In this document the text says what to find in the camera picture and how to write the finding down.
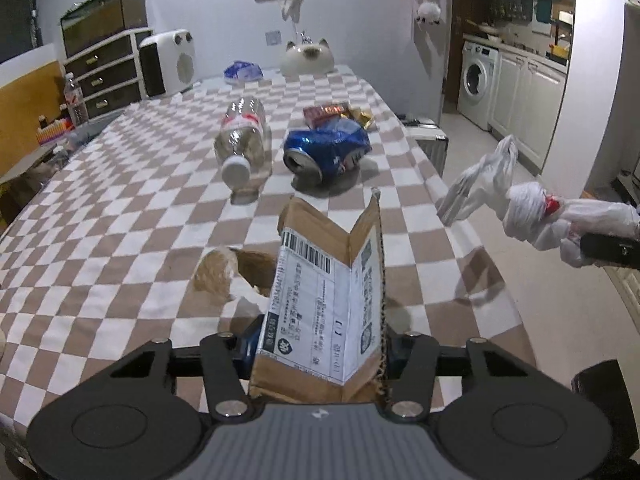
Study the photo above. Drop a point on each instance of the white washing machine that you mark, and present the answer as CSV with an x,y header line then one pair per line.
x,y
477,82

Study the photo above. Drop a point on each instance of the red cigarette pack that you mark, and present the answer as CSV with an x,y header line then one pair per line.
x,y
316,115

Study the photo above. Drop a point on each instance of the glass fish tank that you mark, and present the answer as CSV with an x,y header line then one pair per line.
x,y
97,20

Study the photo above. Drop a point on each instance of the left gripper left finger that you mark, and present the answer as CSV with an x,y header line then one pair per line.
x,y
227,359

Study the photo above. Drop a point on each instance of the crushed blue soda can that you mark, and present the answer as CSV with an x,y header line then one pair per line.
x,y
321,154

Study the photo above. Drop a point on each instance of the silver ribbed suitcase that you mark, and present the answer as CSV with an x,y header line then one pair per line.
x,y
431,139

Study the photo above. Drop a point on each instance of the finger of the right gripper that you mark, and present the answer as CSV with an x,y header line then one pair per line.
x,y
611,250

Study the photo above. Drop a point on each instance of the white cat-shaped ornament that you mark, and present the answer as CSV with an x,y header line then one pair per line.
x,y
307,59

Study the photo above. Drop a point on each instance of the white space heater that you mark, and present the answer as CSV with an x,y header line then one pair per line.
x,y
168,63

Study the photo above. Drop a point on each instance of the upright water bottle red label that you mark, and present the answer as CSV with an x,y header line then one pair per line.
x,y
75,101

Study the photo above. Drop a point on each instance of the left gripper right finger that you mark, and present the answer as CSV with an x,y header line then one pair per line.
x,y
411,362

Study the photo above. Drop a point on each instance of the blue tissue pack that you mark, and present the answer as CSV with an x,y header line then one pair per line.
x,y
241,72

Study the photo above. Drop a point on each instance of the clear plastic water bottle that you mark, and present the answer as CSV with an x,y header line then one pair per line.
x,y
240,143

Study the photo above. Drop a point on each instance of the white drawer cabinet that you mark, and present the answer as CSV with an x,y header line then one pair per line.
x,y
109,73

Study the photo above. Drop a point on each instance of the brown cardboard shipping box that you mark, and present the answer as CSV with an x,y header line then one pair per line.
x,y
322,339

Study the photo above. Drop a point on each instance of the white kitchen cabinets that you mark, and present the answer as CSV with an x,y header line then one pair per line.
x,y
528,93

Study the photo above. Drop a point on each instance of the white plush wall toy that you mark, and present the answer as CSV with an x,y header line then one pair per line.
x,y
428,12

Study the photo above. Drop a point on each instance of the white plastic bag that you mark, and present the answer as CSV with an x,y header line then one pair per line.
x,y
529,213

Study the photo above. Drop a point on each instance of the gold foil wrapper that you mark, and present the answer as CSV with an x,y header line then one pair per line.
x,y
365,119

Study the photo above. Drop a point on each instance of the checkered tablecloth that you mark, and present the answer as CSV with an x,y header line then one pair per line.
x,y
101,260

